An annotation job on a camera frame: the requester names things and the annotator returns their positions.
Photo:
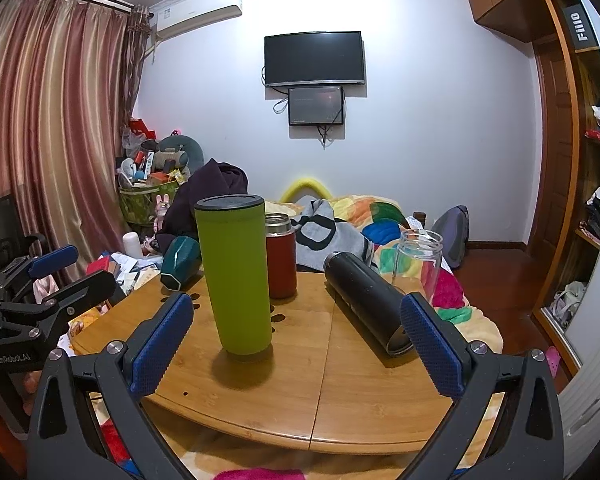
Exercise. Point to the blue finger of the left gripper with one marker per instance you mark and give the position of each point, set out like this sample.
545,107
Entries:
53,262

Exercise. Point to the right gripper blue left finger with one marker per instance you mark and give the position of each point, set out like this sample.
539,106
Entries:
153,345

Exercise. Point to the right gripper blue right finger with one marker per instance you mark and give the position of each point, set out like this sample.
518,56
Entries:
440,346

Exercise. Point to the green sleeved glass cup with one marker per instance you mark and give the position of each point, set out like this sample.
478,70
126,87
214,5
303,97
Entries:
231,234

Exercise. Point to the teal faceted cup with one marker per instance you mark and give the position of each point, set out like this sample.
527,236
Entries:
180,263

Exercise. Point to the black mesh office chair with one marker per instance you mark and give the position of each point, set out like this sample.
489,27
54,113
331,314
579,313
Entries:
13,242

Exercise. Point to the black cylinder bottle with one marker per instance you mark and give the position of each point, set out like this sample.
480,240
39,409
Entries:
371,298

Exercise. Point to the clear glass jar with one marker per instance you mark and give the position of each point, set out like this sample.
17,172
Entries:
417,262

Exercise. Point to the pink slipper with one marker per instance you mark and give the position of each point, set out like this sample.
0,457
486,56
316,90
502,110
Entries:
553,359

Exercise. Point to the round wooden folding table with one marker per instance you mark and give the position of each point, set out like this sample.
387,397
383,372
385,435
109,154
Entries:
323,386

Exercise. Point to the grey backpack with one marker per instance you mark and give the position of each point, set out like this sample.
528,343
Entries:
453,227

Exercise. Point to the green basket of toys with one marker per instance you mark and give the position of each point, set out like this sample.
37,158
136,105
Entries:
151,170

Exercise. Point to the grey black sweater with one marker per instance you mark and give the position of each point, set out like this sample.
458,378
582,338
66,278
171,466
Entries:
319,233

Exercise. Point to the red thermos steel rim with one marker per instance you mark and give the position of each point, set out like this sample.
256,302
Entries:
281,254

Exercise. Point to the pink striped curtain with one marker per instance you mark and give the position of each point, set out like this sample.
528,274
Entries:
68,79

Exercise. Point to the dark purple jacket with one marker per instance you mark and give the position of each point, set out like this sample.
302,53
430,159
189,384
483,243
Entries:
212,179

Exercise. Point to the yellow foam arch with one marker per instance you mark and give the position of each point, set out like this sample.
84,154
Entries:
305,184

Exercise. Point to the white air conditioner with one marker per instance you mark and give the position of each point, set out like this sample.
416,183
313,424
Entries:
181,16

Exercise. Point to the black FIIO box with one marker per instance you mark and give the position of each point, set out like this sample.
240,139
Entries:
579,27

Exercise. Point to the wooden wardrobe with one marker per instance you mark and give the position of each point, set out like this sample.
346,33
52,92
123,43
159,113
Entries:
565,230

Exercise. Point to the small wall monitor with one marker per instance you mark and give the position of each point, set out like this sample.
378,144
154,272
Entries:
316,106

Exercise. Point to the black wall television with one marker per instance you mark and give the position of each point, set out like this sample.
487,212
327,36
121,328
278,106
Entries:
314,58

